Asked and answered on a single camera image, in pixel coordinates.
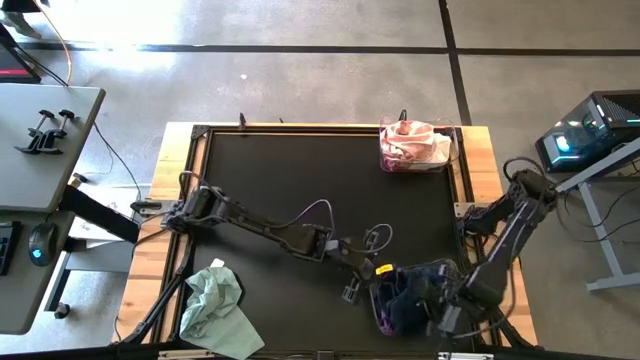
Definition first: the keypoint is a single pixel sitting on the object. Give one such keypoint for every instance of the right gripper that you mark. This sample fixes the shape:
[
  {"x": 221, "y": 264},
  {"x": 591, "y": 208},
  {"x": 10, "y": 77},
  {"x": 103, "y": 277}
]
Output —
[{"x": 450, "y": 300}]

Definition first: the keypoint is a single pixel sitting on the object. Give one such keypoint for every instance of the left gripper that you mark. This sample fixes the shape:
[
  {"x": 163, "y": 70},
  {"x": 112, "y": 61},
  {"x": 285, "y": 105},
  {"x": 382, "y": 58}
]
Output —
[{"x": 372, "y": 267}]

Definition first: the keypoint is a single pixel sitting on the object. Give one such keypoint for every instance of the black towel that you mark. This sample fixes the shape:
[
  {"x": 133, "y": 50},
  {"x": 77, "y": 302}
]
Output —
[{"x": 402, "y": 305}]

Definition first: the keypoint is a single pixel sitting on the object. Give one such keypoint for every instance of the white towel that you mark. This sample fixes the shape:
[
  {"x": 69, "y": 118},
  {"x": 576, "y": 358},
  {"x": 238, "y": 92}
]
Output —
[{"x": 440, "y": 150}]

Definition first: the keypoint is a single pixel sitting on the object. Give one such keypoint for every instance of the pink towel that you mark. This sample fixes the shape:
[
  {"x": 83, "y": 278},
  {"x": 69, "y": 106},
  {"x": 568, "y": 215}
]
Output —
[{"x": 407, "y": 135}]

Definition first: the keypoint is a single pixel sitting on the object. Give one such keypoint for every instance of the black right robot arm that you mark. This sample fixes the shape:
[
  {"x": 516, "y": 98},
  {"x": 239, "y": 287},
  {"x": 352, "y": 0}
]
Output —
[{"x": 500, "y": 255}]

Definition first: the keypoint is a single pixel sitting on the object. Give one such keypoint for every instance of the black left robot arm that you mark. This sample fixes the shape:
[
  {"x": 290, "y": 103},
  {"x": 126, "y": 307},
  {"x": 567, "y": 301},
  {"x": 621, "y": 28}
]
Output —
[{"x": 260, "y": 227}]

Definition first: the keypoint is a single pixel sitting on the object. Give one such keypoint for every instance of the clear plastic bin with label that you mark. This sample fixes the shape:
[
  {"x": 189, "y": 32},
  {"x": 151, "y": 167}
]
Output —
[{"x": 454, "y": 145}]

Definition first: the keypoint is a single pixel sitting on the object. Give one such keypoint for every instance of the mint green towel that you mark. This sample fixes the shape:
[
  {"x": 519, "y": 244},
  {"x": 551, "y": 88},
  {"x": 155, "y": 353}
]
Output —
[{"x": 215, "y": 315}]

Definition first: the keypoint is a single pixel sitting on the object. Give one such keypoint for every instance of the black computer tower with lights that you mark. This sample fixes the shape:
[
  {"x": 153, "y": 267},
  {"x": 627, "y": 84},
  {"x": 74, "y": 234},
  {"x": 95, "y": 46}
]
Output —
[{"x": 590, "y": 135}]

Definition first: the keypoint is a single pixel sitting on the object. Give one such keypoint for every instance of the black bar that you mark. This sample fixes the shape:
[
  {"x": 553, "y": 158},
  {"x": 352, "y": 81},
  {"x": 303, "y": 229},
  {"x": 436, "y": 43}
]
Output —
[{"x": 100, "y": 215}]

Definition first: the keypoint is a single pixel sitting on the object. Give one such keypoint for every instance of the small black knob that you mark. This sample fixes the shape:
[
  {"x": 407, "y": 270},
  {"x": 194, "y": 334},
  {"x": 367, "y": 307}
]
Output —
[{"x": 80, "y": 178}]

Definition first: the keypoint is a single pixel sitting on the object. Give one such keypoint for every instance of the black caster wheel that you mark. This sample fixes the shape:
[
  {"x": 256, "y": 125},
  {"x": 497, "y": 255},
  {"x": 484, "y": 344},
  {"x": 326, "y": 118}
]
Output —
[{"x": 62, "y": 311}]

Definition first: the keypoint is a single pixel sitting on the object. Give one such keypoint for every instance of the black computer mouse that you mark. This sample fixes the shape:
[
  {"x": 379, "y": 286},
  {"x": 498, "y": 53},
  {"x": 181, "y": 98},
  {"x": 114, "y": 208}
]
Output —
[{"x": 42, "y": 245}]

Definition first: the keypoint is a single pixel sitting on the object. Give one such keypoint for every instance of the black screw clamp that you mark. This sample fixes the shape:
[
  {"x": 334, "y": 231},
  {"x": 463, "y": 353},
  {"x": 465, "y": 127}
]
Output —
[
  {"x": 37, "y": 140},
  {"x": 57, "y": 135}
]

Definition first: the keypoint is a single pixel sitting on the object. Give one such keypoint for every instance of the grey low desk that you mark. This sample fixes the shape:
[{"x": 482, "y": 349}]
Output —
[{"x": 20, "y": 300}]

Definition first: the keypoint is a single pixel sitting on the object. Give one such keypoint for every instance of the black keyboard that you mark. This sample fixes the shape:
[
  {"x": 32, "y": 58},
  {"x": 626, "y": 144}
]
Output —
[{"x": 7, "y": 247}]

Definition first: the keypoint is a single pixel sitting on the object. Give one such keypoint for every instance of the black flat screen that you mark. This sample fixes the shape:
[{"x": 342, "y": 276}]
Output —
[{"x": 15, "y": 62}]

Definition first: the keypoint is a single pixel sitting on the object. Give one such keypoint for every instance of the long silver bracket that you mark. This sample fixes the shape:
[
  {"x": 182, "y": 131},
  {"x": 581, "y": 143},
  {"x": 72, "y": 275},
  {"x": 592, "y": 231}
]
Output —
[{"x": 467, "y": 356}]

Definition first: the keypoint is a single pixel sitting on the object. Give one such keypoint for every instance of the silver corner bracket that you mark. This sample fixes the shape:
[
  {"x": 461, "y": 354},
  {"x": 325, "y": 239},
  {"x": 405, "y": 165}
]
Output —
[{"x": 462, "y": 209}]

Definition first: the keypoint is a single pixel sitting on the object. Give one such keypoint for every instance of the white desk frame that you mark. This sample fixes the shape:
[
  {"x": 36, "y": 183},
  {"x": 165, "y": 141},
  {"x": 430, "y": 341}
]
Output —
[{"x": 601, "y": 235}]

